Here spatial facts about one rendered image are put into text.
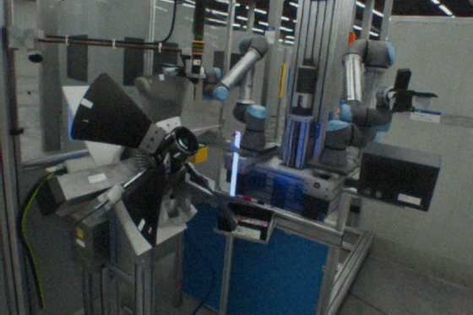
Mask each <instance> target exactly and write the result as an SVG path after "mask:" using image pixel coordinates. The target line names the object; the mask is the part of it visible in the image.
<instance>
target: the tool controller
mask: <svg viewBox="0 0 473 315"><path fill-rule="evenodd" d="M440 169H441V155H440V154H435V153H431V152H423V151H419V150H414V149H407V148H402V147H398V146H394V145H390V144H382V143H378V142H373V141H368V143H367V146H366V147H365V149H364V150H363V152H362V160H361V166H360V172H359V177H358V183H357V189H356V193H359V194H362V195H364V196H368V197H371V198H375V199H379V200H382V201H388V202H390V203H393V204H398V205H401V206H404V207H411V208H413V209H418V210H420V211H423V212H428V210H429V207H430V204H431V202H432V194H433V191H434V188H435V186H436V183H437V179H438V175H439V172H440Z"/></svg>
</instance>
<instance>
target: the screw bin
mask: <svg viewBox="0 0 473 315"><path fill-rule="evenodd" d="M226 206H227V207H229V208H230V209H231V210H232V211H233V213H234V215H240V216H244V217H252V218H255V219H260V220H266V221H268V222H269V223H268V225H267V226H264V225H257V224H254V223H249V222H246V221H241V220H237V223H238V226H237V229H236V231H232V230H231V228H230V226H229V224H228V222H227V219H226V217H225V216H224V214H223V212H222V211H221V212H220V213H219V214H218V216H217V218H218V222H217V230H219V231H225V232H230V233H233V234H240V235H243V236H249V237H252V238H256V239H260V240H263V241H266V239H267V236H268V234H269V232H270V229H271V227H272V225H273V218H274V214H275V211H272V210H267V209H261V208H257V207H253V206H249V205H245V204H239V203H235V202H231V201H229V203H228V204H227V205H226Z"/></svg>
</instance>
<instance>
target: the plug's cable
mask: <svg viewBox="0 0 473 315"><path fill-rule="evenodd" d="M65 171H66V169H65V168H61V169H58V170H55V171H52V172H50V173H48V174H46V175H45V176H43V177H40V178H39V180H38V181H37V182H36V183H35V184H34V186H33V187H32V188H31V189H30V190H29V193H28V194H27V196H26V197H25V198H24V202H23V204H22V205H21V206H20V209H19V214H18V216H17V220H16V225H17V232H18V235H19V241H20V243H21V244H22V246H23V248H24V250H25V253H26V255H27V257H28V259H29V263H30V267H31V271H32V274H33V278H34V282H35V289H36V294H37V298H38V304H39V308H40V309H42V308H43V306H44V307H45V306H46V305H45V299H44V295H43V290H42V284H41V277H40V274H39V270H38V268H37V264H36V260H35V254H34V252H33V249H32V247H31V245H30V243H29V241H28V239H27V237H26V235H25V231H24V222H25V217H26V212H27V210H28V208H29V207H30V203H31V201H32V200H33V198H35V195H36V194H37V192H38V191H39V188H38V187H40V186H41V185H42V184H43V183H44V182H45V180H46V179H47V178H51V177H54V176H56V175H58V174H61V173H64V172H65ZM36 189H37V190H36ZM35 190H36V191H35ZM33 194H34V195H33ZM32 196H33V197H32ZM27 205H28V206H27ZM24 212H25V213H24ZM23 216H24V217H23ZM22 218H23V222H21V221H22ZM22 226H23V231H24V236H23V232H22ZM25 241H26V242H27V244H28V246H29V247H30V248H29V247H28V246H27V244H26V242H25ZM30 251H31V253H32V256H33V258H34V261H35V264H34V261H33V258H32V256H31V253H30ZM35 266H36V270H37V274H38V278H39V282H40V287H41V292H40V287H39V282H38V279H37V274H36V271H35ZM41 295H42V300H41ZM42 301H43V306H42Z"/></svg>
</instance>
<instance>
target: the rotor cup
mask: <svg viewBox="0 0 473 315"><path fill-rule="evenodd" d="M169 135H171V136H169ZM166 136H169V137H168V138H166V139H165V137H166ZM183 138H186V139H187V140H188V142H187V143H186V144H185V143H184V142H183V140H182V139H183ZM198 150H199V143H198V139H197V137H196V136H195V135H194V134H193V133H192V132H191V131H190V130H189V129H187V128H185V127H183V126H178V127H175V128H173V129H172V130H171V131H170V132H169V133H168V134H166V135H165V136H163V138H162V140H161V141H160V145H159V147H158V148H157V150H156V152H154V154H152V153H150V152H148V155H149V158H150V161H151V162H152V164H153V165H154V166H155V167H156V168H157V167H158V166H160V164H161V163H162V161H163V160H164V158H165V156H166V153H167V151H168V152H169V153H170V162H171V171H170V175H171V174H175V173H177V172H178V171H180V170H181V169H182V164H184V163H185V162H186V161H188V160H190V159H191V158H193V157H194V156H195V155H196V154H197V153H198ZM179 152H180V153H181V154H180V155H179V156H178V157H176V158H175V157H174V156H175V155H176V154H178V153H179Z"/></svg>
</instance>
